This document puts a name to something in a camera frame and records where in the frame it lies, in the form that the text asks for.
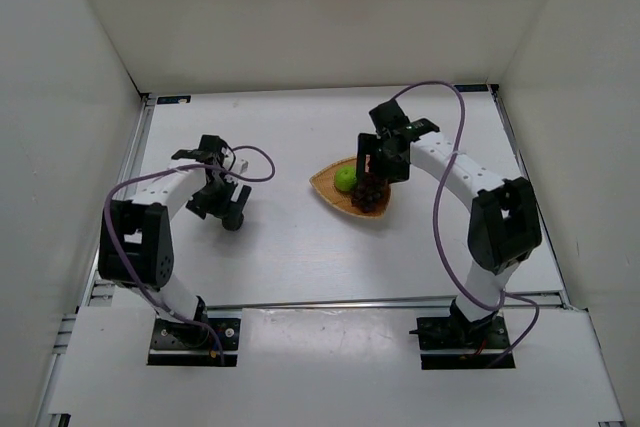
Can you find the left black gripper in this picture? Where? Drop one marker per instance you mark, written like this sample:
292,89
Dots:
215,199

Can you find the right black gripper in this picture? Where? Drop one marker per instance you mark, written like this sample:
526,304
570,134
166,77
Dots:
378,155

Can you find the dark purple fake plum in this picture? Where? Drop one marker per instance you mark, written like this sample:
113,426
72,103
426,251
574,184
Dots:
233,222

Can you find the dark red fake grapes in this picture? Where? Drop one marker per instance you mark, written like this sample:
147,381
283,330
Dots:
364,197

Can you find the green fake apple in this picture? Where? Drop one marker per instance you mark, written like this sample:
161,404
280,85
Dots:
345,179

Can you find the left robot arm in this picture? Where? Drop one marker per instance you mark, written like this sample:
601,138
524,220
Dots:
136,246

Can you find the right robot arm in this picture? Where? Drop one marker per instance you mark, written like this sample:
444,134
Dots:
504,226

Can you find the woven wicker fruit bowl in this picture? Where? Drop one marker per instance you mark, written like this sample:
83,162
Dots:
323,184

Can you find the left blue table label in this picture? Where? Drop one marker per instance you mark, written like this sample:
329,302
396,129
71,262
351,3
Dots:
172,100

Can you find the blue table label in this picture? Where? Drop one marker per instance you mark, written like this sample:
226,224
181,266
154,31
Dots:
172,100
471,88

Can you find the right blue table label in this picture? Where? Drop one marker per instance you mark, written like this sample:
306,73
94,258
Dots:
471,88

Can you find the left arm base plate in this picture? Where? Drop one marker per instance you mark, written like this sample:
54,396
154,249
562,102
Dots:
180,345

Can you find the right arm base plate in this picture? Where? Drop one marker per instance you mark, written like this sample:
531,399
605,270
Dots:
445,345

